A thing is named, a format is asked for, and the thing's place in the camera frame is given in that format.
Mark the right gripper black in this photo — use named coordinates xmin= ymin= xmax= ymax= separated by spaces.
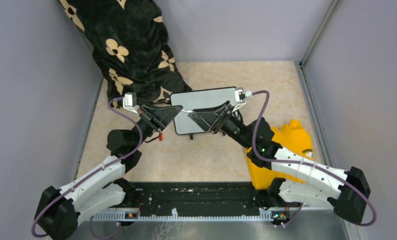
xmin=189 ymin=100 xmax=254 ymax=150

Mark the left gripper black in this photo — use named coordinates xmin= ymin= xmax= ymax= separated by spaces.
xmin=131 ymin=101 xmax=183 ymax=149

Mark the white whiteboard black frame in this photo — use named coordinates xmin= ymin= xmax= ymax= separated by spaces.
xmin=169 ymin=86 xmax=236 ymax=136

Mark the red white marker pen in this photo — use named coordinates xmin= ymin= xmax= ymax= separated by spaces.
xmin=181 ymin=108 xmax=195 ymax=114

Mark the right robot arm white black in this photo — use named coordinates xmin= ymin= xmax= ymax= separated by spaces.
xmin=188 ymin=102 xmax=377 ymax=226

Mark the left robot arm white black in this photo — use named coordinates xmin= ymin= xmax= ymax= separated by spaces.
xmin=31 ymin=103 xmax=183 ymax=240

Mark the black floral blanket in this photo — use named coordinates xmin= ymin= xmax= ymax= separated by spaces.
xmin=59 ymin=0 xmax=191 ymax=108

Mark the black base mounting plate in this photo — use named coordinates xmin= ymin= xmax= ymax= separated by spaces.
xmin=73 ymin=181 xmax=302 ymax=218

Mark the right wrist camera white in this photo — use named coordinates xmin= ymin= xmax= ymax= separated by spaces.
xmin=232 ymin=87 xmax=247 ymax=112

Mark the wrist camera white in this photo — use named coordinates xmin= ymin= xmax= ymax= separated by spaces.
xmin=122 ymin=92 xmax=139 ymax=113
xmin=232 ymin=87 xmax=247 ymax=112

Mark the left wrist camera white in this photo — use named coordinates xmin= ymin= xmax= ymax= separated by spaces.
xmin=122 ymin=92 xmax=139 ymax=113

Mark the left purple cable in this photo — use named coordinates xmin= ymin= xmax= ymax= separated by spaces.
xmin=31 ymin=96 xmax=144 ymax=239

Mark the purple cable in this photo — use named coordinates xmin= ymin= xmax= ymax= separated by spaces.
xmin=244 ymin=90 xmax=378 ymax=229
xmin=31 ymin=96 xmax=144 ymax=239

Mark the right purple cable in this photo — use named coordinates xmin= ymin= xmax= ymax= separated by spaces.
xmin=244 ymin=90 xmax=378 ymax=229

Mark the aluminium frame rail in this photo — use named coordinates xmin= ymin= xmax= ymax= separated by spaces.
xmin=54 ymin=187 xmax=357 ymax=223

